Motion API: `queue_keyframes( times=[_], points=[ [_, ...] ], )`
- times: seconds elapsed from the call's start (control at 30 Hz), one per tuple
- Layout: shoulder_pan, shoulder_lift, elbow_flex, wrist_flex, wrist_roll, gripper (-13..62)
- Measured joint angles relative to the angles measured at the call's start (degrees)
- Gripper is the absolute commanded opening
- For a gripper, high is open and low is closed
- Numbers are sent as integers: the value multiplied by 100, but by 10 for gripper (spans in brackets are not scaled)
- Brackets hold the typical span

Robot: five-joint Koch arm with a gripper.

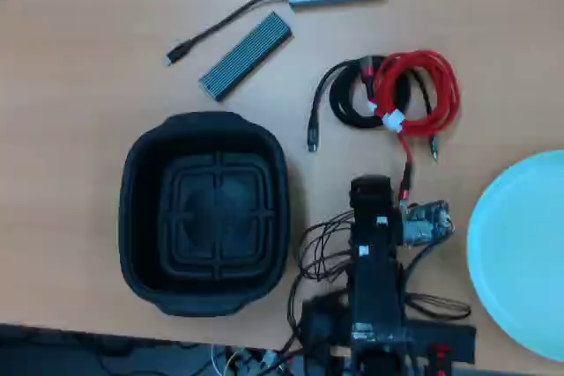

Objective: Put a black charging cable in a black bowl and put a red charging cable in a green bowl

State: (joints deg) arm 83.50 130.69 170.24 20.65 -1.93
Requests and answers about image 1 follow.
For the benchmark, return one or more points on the black koch robot arm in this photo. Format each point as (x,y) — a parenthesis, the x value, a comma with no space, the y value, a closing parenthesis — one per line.
(374,279)

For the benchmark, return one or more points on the black square bowl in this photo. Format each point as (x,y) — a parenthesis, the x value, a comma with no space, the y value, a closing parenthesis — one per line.
(141,217)

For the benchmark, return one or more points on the red table clamp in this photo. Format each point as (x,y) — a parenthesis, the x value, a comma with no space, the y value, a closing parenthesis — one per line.
(439,356)

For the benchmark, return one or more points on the light blue plate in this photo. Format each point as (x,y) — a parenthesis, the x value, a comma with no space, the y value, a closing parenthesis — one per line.
(520,261)

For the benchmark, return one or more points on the grey ribbed ssd enclosure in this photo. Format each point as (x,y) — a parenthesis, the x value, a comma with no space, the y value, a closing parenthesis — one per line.
(247,56)

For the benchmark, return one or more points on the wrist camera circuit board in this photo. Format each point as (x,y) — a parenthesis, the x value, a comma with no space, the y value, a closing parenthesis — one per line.
(425,222)

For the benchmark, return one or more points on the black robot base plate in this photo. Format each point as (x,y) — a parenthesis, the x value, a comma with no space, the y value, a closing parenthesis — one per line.
(440,341)

